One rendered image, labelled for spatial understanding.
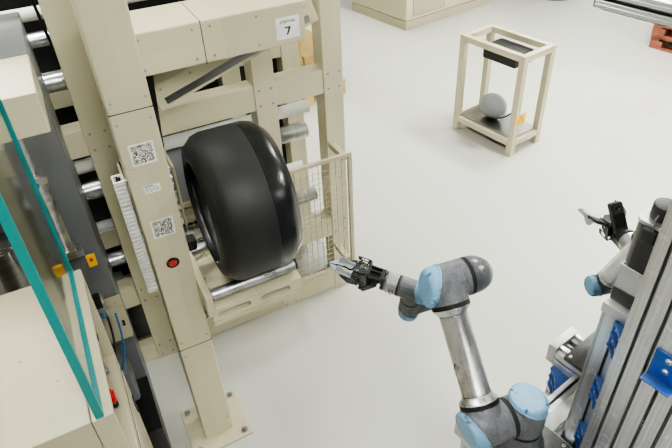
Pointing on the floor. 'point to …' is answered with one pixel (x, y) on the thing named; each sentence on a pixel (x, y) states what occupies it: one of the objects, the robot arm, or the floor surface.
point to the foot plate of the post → (221, 432)
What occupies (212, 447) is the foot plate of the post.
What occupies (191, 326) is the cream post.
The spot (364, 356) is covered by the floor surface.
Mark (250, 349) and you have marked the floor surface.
